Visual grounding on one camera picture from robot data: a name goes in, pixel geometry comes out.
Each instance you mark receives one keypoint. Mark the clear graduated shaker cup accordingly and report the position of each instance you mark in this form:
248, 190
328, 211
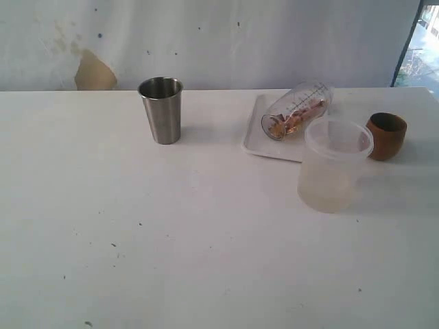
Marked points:
298, 97

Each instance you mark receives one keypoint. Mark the white rectangular tray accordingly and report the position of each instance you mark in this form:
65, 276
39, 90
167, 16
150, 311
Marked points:
256, 142

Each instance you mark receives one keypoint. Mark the stainless steel cup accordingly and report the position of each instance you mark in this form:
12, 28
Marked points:
161, 97

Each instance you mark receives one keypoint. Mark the window frame dark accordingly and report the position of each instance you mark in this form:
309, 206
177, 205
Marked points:
407, 42

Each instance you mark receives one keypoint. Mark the translucent plastic container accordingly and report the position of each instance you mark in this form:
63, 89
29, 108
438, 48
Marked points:
334, 155

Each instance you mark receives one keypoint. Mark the brown wooden cup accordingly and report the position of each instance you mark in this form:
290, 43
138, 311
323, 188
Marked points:
388, 132

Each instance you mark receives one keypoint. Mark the fruit pieces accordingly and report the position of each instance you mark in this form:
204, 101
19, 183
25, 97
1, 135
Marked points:
280, 125

